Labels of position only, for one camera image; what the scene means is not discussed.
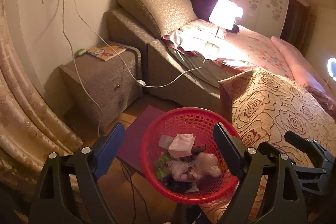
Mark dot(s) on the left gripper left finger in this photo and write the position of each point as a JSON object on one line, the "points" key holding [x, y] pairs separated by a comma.
{"points": [[91, 163]]}

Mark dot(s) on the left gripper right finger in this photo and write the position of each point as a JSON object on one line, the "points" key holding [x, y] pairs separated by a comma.
{"points": [[246, 166]]}

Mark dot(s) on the white tissue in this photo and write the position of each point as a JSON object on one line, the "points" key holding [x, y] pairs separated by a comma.
{"points": [[179, 146]]}

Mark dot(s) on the green snack packet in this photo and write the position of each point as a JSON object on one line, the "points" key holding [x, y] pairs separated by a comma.
{"points": [[161, 165]]}

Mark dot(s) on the clear plastic bag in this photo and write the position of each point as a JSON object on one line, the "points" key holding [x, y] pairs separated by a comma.
{"points": [[204, 164]]}

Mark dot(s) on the dark brown wrapper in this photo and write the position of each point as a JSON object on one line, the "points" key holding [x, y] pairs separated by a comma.
{"points": [[197, 149]]}

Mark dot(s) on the purple floor mat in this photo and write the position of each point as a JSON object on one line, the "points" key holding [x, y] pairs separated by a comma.
{"points": [[129, 151]]}

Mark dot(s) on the rose patterned bed cover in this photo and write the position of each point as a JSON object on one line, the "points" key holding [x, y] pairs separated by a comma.
{"points": [[263, 106]]}

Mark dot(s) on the beige patterned curtain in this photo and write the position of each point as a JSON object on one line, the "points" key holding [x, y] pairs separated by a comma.
{"points": [[30, 130]]}

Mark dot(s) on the brown fabric nightstand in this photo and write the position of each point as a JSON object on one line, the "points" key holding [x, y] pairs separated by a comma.
{"points": [[102, 90]]}

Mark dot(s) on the red plastic mesh basket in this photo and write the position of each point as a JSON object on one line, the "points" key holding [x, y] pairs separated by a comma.
{"points": [[182, 160]]}

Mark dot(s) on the pink folded duvet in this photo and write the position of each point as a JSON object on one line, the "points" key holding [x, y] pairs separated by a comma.
{"points": [[305, 75]]}

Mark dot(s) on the small green object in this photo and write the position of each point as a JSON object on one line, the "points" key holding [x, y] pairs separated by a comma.
{"points": [[79, 53]]}

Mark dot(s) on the orange book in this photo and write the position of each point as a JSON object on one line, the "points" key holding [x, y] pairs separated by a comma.
{"points": [[106, 52]]}

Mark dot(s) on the pink floral bed sheet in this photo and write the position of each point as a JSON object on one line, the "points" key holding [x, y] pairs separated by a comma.
{"points": [[233, 52]]}

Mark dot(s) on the lit white table lamp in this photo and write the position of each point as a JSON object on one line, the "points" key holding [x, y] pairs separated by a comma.
{"points": [[223, 16]]}

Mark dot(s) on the dark purple cushion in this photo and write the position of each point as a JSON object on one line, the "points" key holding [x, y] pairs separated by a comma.
{"points": [[203, 8]]}

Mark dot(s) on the white ring light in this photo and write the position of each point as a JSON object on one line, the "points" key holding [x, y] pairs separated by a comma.
{"points": [[331, 68]]}

